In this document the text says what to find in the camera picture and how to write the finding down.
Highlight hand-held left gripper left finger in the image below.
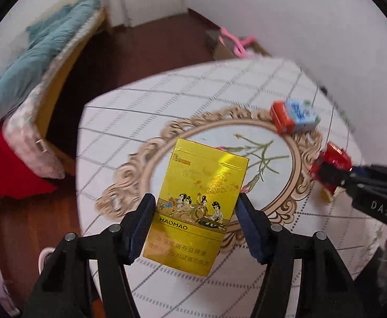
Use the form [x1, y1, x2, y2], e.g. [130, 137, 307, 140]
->
[21, 193, 156, 318]

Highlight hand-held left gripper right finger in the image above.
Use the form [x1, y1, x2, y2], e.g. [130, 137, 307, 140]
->
[235, 193, 363, 318]

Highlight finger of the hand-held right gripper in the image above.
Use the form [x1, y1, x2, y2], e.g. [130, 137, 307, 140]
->
[347, 163, 387, 182]
[319, 161, 357, 190]

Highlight red wrapper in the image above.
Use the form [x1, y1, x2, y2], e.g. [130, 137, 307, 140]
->
[308, 142, 353, 202]

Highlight yellow cigarette box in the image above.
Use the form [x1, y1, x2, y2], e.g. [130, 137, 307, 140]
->
[142, 138, 250, 277]

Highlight white-rimmed trash bin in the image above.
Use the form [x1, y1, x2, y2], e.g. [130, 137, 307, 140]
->
[37, 247, 56, 275]

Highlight red and blue milk carton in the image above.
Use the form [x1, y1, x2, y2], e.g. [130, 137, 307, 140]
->
[269, 99, 320, 135]

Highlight white diamond-patterned tablecloth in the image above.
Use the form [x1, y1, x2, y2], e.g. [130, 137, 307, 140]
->
[76, 56, 387, 318]

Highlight red blanket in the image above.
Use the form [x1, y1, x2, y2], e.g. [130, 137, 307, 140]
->
[0, 129, 58, 202]

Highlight cardboard box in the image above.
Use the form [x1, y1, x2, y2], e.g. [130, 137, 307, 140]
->
[206, 28, 271, 61]

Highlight wooden bed frame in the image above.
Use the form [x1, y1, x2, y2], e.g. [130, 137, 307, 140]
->
[35, 8, 113, 177]

